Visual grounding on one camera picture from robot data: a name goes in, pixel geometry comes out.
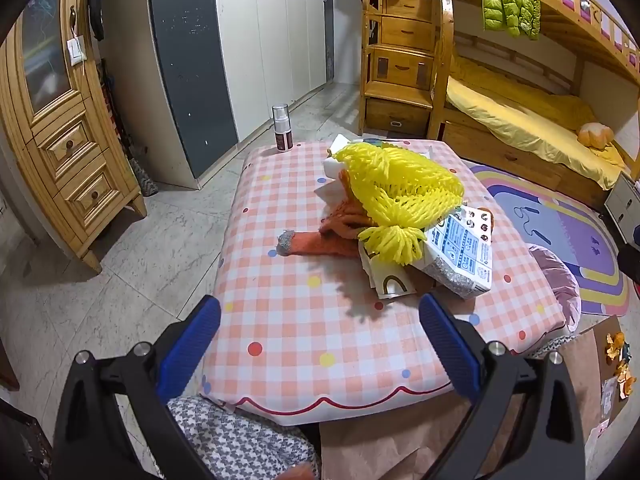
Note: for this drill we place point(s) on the white hanging tag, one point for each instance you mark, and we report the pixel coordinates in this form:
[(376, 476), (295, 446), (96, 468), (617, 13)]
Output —
[(76, 51)]

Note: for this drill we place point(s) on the striped folded umbrella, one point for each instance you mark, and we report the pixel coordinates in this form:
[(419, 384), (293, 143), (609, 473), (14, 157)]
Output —
[(117, 115)]

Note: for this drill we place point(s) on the grey and white wardrobe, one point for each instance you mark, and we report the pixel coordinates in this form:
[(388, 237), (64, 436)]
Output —
[(260, 60)]

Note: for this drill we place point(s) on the yellow bed sheet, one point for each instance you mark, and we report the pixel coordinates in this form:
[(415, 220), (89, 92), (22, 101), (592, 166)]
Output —
[(525, 115)]

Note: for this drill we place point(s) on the dark red spray bottle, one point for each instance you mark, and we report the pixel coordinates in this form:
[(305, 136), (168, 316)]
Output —
[(282, 130)]

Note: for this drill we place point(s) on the tan plush pillow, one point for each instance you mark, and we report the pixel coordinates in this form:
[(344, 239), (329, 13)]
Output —
[(595, 135)]

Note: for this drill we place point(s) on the wooden stair drawers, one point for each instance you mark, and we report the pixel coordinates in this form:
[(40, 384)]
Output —
[(400, 67)]

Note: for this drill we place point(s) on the orange knitted glove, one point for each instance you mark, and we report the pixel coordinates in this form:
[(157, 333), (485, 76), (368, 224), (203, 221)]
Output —
[(330, 242)]

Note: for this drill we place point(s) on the houndstooth cloth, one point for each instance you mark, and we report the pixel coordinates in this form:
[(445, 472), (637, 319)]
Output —
[(235, 440)]

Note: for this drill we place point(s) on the white carton with blue print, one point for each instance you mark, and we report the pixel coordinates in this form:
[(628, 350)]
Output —
[(462, 245)]

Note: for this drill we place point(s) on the green puffer jacket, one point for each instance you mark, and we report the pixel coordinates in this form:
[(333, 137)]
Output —
[(507, 0)]

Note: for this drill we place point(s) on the yellow foam net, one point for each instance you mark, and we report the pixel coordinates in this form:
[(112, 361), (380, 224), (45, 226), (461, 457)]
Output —
[(395, 185)]

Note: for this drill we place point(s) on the white foam block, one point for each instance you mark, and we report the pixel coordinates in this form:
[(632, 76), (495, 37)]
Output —
[(334, 166)]

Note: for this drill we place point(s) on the wooden bunk bed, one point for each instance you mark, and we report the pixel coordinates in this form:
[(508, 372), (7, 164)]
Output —
[(500, 145)]

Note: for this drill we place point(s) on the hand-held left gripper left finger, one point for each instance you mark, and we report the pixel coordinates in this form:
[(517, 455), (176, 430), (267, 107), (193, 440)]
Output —
[(192, 345)]

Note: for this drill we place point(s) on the checked pink tablecloth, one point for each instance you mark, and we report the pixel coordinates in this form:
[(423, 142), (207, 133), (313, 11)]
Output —
[(300, 320)]

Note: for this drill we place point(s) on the orange peel pieces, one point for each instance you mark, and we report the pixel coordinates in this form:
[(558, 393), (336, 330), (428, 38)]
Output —
[(614, 347)]

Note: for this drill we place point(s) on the wooden glass door cabinet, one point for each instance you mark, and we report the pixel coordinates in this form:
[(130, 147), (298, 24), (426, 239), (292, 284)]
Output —
[(75, 160)]

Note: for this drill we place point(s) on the rainbow pattern rug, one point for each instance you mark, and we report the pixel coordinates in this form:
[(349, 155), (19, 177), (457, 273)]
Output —
[(550, 225)]

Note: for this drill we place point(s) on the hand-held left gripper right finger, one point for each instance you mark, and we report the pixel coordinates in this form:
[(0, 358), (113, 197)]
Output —
[(450, 350)]

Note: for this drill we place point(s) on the black hanging bag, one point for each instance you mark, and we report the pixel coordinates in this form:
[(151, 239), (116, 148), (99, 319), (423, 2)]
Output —
[(96, 5)]

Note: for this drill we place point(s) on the small white cabinet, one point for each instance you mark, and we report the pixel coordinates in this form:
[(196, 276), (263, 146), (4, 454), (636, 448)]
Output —
[(622, 205)]

